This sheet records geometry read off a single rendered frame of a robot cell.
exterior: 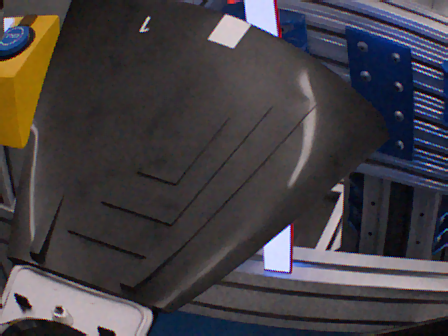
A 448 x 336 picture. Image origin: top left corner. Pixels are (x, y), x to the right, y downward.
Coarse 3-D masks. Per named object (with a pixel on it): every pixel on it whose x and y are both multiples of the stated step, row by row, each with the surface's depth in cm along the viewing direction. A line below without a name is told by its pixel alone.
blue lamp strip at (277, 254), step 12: (252, 0) 78; (264, 0) 78; (252, 12) 79; (264, 12) 79; (264, 24) 80; (288, 228) 93; (276, 240) 94; (288, 240) 94; (276, 252) 95; (288, 252) 95; (276, 264) 96; (288, 264) 96
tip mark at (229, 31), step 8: (224, 16) 69; (224, 24) 68; (232, 24) 68; (240, 24) 69; (248, 24) 69; (216, 32) 68; (224, 32) 68; (232, 32) 68; (240, 32) 68; (216, 40) 67; (224, 40) 67; (232, 40) 67
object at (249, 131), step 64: (128, 0) 69; (64, 64) 65; (128, 64) 65; (192, 64) 65; (256, 64) 66; (320, 64) 69; (64, 128) 61; (128, 128) 61; (192, 128) 61; (256, 128) 62; (320, 128) 64; (384, 128) 67; (64, 192) 58; (128, 192) 58; (192, 192) 58; (256, 192) 59; (320, 192) 61; (64, 256) 55; (128, 256) 55; (192, 256) 56
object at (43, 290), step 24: (24, 264) 55; (24, 288) 54; (48, 288) 54; (72, 288) 54; (0, 312) 52; (24, 312) 52; (48, 312) 52; (72, 312) 53; (96, 312) 53; (120, 312) 53; (144, 312) 53
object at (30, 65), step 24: (48, 24) 92; (24, 48) 89; (48, 48) 93; (0, 72) 88; (24, 72) 89; (0, 96) 89; (24, 96) 90; (0, 120) 91; (24, 120) 92; (0, 144) 94; (24, 144) 93
